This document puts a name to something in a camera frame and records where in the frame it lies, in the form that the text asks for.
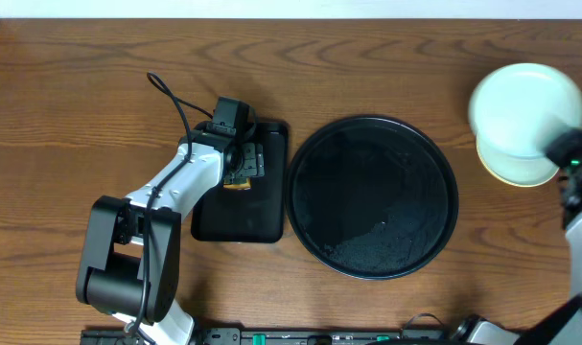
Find orange green scrub sponge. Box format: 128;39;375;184
223;178;251;191

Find yellow plate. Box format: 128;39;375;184
476;141;560;189

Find mint plate large red stain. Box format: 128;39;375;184
468;63;582;158

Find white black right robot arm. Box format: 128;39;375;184
451;129;582;345

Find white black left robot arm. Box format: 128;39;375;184
76;122;264;344

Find black rectangular tray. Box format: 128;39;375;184
191;122;289;243

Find black round tray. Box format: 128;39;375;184
285;115;459;280

